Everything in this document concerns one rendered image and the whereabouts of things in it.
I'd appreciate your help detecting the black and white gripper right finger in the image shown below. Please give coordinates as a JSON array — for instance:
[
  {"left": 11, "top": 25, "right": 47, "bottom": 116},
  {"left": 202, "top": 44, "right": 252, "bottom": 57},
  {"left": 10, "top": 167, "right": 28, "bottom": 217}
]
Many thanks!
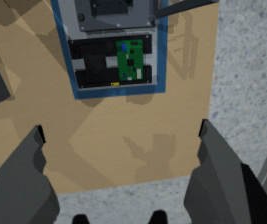
[{"left": 183, "top": 119, "right": 267, "bottom": 224}]

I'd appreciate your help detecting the green circuit board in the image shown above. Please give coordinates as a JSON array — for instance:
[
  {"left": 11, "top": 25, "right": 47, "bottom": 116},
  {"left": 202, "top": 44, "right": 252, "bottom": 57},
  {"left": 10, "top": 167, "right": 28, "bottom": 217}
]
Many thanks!
[{"left": 116, "top": 39, "right": 144, "bottom": 81}]

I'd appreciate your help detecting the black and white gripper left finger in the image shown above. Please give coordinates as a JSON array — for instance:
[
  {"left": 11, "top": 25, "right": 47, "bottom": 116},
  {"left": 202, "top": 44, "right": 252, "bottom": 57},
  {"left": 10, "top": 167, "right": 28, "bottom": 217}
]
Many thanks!
[{"left": 0, "top": 125, "right": 60, "bottom": 224}]

